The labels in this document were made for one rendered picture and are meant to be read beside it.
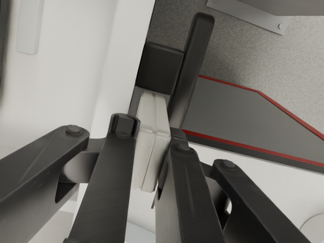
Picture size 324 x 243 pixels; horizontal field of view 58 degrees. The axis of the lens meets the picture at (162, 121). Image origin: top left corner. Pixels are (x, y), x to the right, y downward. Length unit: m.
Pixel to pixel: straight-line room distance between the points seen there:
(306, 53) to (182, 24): 0.47
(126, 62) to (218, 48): 0.97
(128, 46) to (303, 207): 0.35
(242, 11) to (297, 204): 0.80
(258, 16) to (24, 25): 0.95
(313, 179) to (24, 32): 0.37
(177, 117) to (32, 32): 0.13
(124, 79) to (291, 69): 1.08
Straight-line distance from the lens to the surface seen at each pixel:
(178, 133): 0.15
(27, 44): 0.25
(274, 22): 1.15
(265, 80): 1.19
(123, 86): 0.16
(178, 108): 0.18
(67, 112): 0.27
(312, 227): 0.45
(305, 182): 0.43
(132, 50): 0.16
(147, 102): 0.16
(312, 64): 1.25
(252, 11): 1.12
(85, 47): 0.25
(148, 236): 0.41
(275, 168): 0.40
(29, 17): 0.25
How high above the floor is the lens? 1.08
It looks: 70 degrees down
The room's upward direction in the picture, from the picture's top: 175 degrees clockwise
